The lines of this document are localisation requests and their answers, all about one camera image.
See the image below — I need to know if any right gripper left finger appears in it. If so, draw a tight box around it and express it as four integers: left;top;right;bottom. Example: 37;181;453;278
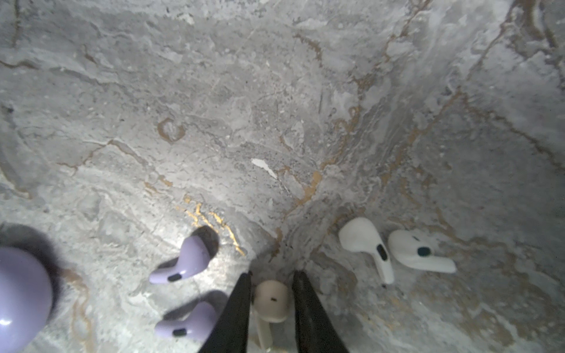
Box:
199;272;252;353

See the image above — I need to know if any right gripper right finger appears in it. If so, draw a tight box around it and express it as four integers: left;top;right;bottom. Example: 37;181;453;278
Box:
292;271;349;353

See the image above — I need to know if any purple earbud case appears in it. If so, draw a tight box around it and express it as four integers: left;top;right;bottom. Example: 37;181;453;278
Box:
1;247;53;352

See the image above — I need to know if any purple earbud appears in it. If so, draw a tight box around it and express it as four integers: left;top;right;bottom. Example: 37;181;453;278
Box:
154;302;219;341
149;236;211;284

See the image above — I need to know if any white earbud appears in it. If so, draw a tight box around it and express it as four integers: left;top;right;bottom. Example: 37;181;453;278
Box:
338;217;395;285
388;229;457;274

